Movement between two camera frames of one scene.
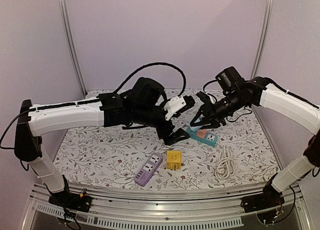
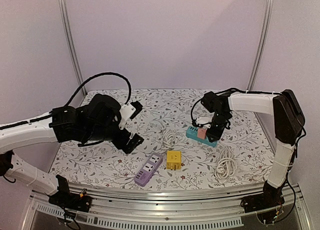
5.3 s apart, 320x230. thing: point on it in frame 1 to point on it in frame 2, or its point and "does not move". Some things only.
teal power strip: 203,136 does not move
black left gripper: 163,134 to 133,143
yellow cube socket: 173,160 does not move
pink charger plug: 201,134 does not move
